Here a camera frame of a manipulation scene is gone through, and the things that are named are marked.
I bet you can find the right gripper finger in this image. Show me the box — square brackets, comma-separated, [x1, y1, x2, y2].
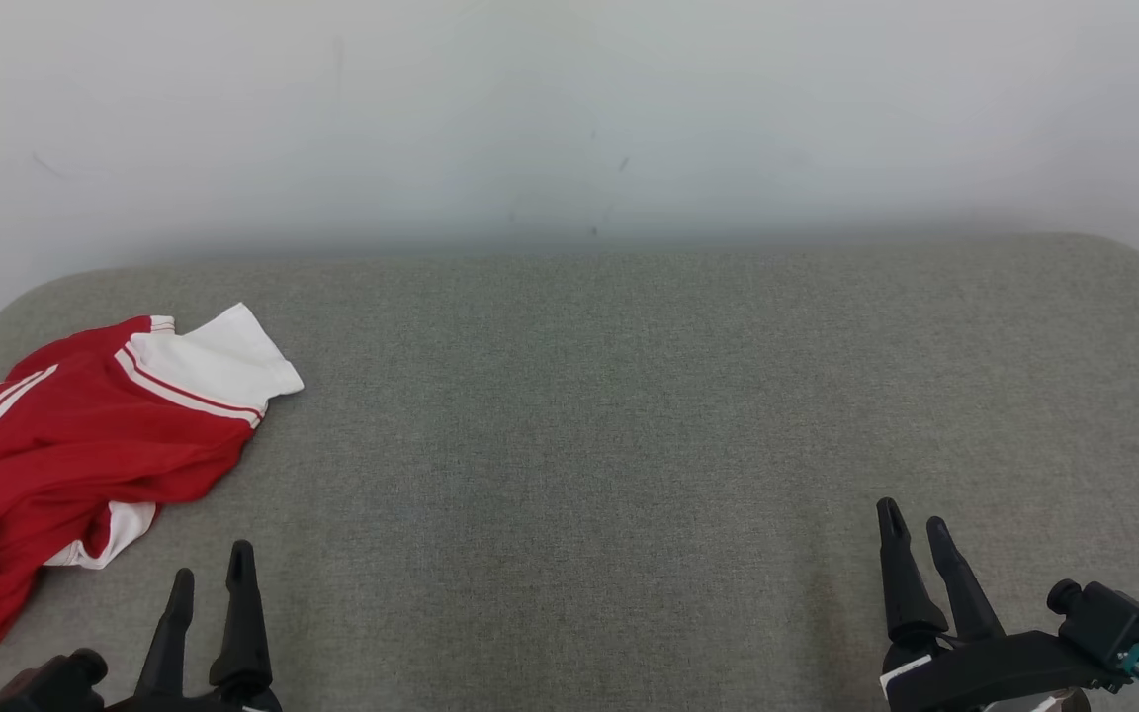
[926, 516, 1007, 642]
[876, 497, 949, 646]

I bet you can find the grey fabric sofa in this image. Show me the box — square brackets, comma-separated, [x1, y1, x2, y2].
[0, 232, 1139, 712]

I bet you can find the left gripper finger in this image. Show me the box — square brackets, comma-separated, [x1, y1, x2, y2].
[209, 540, 274, 694]
[134, 569, 197, 697]

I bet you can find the red jersey with number 23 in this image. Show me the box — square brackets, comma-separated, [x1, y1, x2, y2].
[0, 302, 306, 669]

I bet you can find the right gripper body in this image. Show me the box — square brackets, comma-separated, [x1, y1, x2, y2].
[881, 633, 1124, 712]

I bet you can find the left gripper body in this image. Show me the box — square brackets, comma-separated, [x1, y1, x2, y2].
[105, 689, 284, 712]

